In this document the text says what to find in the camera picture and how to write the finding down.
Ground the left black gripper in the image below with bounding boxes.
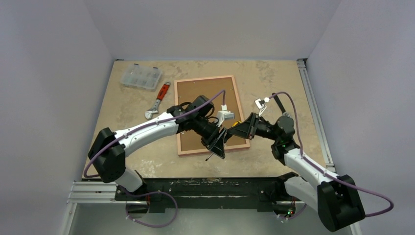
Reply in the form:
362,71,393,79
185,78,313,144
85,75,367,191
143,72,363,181
192,117,227,159

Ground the yellow black screwdriver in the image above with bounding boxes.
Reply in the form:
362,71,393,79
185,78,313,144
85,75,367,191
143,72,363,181
206,120,242,162

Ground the pink picture frame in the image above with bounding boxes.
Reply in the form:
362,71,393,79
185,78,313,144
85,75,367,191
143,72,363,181
174,75,245,157

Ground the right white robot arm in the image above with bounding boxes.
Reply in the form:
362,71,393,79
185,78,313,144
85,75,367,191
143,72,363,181
227,113,366,232

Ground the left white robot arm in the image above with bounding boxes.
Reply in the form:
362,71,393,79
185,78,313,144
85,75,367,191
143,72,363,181
87,95,234,200

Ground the black adjustable wrench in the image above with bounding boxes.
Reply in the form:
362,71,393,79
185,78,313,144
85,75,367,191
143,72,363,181
272,93,290,117

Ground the clear plastic screw box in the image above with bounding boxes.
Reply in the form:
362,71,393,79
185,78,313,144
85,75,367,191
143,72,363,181
120,64,162,91

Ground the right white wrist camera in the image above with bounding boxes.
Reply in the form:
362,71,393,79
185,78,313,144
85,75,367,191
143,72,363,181
254,97,270,117

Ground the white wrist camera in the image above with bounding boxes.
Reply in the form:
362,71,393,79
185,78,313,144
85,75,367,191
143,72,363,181
216,110,235,127
254,97,270,117

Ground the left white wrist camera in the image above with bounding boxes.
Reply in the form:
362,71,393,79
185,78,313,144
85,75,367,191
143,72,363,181
216,110,235,127

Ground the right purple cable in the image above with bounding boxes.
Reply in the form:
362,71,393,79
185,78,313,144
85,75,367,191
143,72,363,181
266,92,394,217

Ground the red handled adjustable wrench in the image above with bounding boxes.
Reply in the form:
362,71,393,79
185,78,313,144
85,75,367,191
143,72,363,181
144,81,171,120

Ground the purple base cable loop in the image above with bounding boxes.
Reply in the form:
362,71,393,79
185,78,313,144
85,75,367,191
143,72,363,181
124,190,179,228

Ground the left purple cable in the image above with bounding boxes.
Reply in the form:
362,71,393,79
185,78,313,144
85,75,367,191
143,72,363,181
83,90,227,178

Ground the aluminium frame rail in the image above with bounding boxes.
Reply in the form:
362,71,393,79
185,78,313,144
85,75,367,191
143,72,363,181
66,58,355,205

